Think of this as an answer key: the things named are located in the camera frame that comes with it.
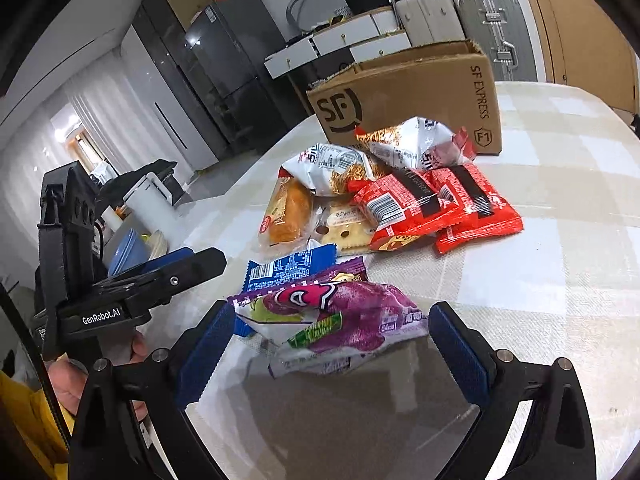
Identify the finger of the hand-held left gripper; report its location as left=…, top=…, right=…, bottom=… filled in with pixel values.
left=107, top=246, right=195, bottom=279
left=92, top=247, right=227, bottom=307

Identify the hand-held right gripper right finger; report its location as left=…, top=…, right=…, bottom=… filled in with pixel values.
left=428, top=302, right=596, bottom=480

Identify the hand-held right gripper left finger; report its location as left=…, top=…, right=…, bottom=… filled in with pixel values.
left=67, top=301, right=237, bottom=480

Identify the purple snack packet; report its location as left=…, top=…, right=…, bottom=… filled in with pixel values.
left=227, top=256, right=431, bottom=378

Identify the red black-striped snack packet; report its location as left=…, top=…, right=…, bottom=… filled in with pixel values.
left=347, top=167, right=461, bottom=233
left=425, top=162, right=523, bottom=241
left=434, top=225, right=506, bottom=256
left=369, top=220, right=441, bottom=253

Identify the white noodle snack packet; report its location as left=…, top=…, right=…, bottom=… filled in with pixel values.
left=280, top=144, right=388, bottom=198
left=354, top=116, right=478, bottom=171

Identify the brown cardboard box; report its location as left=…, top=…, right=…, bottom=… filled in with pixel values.
left=306, top=39, right=502, bottom=157

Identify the person's left forearm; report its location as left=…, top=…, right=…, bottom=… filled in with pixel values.
left=0, top=369, right=76, bottom=480

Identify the person's left hand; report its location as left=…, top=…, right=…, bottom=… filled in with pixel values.
left=46, top=332, right=149, bottom=416

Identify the blue plastic container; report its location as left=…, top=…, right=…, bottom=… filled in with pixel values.
left=106, top=228, right=152, bottom=277

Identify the white appliance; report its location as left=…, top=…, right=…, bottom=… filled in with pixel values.
left=122, top=172, right=182, bottom=235

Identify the black cloth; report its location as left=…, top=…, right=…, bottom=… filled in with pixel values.
left=99, top=159, right=179, bottom=203

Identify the white sheer curtain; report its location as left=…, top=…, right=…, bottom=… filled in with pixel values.
left=0, top=70, right=151, bottom=246

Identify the blue snack packet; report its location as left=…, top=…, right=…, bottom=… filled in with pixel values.
left=235, top=244, right=338, bottom=338

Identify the bread packet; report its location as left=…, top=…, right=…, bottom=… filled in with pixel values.
left=257, top=175, right=314, bottom=253

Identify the checked beige tablecloth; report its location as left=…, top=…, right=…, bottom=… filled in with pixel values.
left=182, top=80, right=640, bottom=480

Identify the cracker packet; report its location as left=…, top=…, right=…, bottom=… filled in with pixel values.
left=305, top=200, right=381, bottom=256

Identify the dark glossy cabinet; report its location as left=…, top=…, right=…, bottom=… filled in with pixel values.
left=131, top=0, right=236, bottom=161

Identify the grey refrigerator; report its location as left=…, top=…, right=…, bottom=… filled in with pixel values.
left=184, top=0, right=301, bottom=148

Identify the white desk with drawers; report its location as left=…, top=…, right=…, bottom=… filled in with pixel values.
left=264, top=7, right=413, bottom=79

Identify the silver suitcase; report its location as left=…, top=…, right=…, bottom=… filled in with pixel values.
left=454, top=0, right=526, bottom=82

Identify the beige suitcase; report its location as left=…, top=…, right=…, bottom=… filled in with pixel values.
left=394, top=0, right=468, bottom=46

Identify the wooden door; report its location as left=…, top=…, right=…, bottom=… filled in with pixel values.
left=515, top=0, right=639, bottom=117

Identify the grey curved frame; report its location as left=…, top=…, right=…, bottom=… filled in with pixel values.
left=286, top=0, right=347, bottom=41

